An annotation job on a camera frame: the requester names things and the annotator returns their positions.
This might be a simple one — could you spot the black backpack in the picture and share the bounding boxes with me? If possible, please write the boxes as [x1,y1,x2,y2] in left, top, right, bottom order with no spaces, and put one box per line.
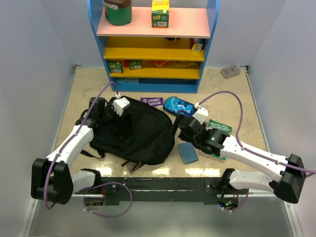
[89,97,174,165]

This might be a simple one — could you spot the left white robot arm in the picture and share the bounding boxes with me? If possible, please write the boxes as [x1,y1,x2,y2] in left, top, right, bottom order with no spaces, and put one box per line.
[31,95,130,205]

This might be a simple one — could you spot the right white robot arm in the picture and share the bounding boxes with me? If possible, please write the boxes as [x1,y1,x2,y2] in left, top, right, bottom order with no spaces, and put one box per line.
[174,115,307,204]

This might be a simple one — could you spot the green 104-storey treehouse book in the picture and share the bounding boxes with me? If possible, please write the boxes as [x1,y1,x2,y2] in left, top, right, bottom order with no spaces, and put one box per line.
[199,119,232,162]

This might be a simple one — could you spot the blue shark pencil case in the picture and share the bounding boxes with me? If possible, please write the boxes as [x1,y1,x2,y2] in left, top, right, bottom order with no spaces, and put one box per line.
[163,96,196,116]

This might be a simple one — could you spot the purple 52-storey treehouse book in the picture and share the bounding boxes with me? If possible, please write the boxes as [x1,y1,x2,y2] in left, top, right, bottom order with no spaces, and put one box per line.
[140,97,163,111]

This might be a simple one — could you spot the dark tale two cities book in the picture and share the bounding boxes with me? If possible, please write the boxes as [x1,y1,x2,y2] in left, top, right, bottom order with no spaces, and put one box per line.
[126,162,145,173]

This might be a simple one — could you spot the left small green box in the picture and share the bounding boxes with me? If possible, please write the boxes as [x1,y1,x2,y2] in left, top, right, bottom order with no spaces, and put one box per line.
[108,61,123,74]

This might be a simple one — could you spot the small green box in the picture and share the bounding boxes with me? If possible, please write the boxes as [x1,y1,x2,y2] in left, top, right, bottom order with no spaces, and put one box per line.
[108,61,123,74]
[129,60,143,70]

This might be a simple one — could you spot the right small green box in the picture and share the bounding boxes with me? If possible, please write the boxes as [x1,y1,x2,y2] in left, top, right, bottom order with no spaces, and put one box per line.
[129,60,143,70]

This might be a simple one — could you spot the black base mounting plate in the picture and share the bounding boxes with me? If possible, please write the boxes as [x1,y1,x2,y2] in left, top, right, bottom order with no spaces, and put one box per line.
[73,176,249,206]

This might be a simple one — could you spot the grey red packet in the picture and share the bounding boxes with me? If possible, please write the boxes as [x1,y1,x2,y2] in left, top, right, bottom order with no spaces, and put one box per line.
[220,65,241,79]

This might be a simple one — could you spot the blue shelf unit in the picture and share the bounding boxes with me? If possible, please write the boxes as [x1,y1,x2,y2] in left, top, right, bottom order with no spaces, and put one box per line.
[86,0,220,93]

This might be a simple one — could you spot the orange yellow snack packets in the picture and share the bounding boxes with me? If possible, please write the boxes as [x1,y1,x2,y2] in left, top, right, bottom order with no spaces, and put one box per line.
[152,60,198,68]

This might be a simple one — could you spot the green cylindrical canister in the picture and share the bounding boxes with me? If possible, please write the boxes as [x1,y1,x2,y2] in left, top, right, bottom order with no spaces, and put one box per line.
[104,0,132,26]

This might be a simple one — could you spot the yellow green carton box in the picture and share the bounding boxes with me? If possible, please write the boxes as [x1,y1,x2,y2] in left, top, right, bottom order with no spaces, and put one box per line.
[151,0,170,28]

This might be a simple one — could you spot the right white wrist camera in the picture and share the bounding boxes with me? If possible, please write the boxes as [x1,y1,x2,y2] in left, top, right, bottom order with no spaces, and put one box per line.
[192,102,208,124]

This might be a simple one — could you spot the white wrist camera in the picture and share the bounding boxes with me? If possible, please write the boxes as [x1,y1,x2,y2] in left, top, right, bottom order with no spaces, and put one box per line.
[112,94,130,117]
[192,102,208,124]

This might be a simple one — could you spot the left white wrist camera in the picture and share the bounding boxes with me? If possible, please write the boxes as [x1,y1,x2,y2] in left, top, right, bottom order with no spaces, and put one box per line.
[112,94,130,117]

